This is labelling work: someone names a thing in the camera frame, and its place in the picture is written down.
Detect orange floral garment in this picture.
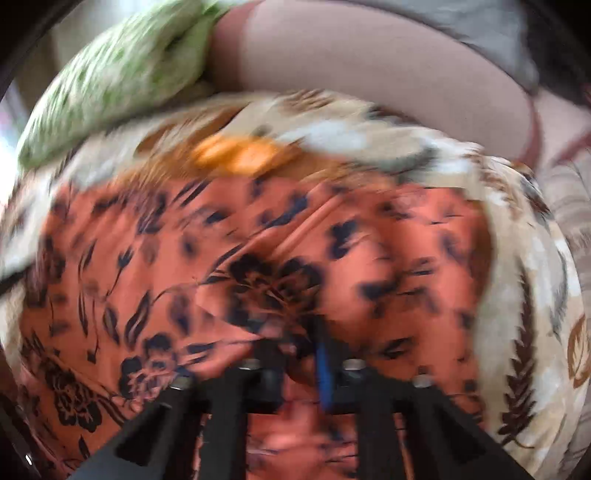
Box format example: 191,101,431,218
19,177,487,479

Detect beige leaf-print blanket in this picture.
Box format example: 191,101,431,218
1,90,590,479

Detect striped beige bedsheet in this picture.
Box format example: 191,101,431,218
538,147,591,296

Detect green patterned pillow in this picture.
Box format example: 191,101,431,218
17,1,228,170

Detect pink bolster pillow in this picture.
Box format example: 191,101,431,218
209,1,542,167

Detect grey cloth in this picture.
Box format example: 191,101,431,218
358,0,540,92

